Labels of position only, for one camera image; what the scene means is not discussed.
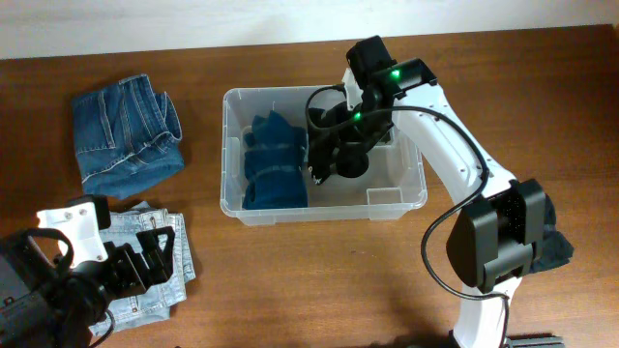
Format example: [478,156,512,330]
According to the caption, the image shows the right black cable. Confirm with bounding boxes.
[305,82,512,348]

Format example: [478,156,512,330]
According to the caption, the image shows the left black cable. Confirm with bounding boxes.
[89,308,117,348]

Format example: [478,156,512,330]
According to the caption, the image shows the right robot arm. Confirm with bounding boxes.
[305,36,574,347]

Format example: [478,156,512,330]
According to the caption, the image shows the black garment with print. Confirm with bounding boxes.
[308,107,337,186]

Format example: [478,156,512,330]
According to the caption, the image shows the black cable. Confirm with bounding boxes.
[305,82,512,348]
[89,308,117,348]

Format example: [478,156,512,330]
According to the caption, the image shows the dark green folded garment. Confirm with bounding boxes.
[529,195,575,274]

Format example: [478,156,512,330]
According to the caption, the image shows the light blue folded jeans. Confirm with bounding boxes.
[100,201,196,332]

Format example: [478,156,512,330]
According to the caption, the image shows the teal shirt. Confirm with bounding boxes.
[242,111,309,210]

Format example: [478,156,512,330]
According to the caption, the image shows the clear plastic storage bin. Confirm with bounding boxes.
[220,86,427,226]

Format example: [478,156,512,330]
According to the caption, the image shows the dark blue jeans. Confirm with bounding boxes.
[71,74,185,200]

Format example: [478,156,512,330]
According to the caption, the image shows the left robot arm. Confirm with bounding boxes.
[1,227,175,347]

